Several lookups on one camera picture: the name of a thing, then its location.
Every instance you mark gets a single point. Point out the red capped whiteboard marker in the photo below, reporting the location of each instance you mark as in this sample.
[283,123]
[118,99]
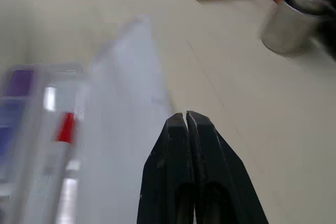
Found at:
[65,129]

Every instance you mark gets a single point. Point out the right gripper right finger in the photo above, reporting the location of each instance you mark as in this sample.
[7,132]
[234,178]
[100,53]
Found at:
[220,182]

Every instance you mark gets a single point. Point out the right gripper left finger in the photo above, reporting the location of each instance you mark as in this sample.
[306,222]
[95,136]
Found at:
[165,176]

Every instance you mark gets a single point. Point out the steel metal cup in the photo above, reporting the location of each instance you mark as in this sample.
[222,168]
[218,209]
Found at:
[286,30]

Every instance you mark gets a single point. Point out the white plastic case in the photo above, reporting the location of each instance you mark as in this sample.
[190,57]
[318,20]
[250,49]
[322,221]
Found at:
[123,82]

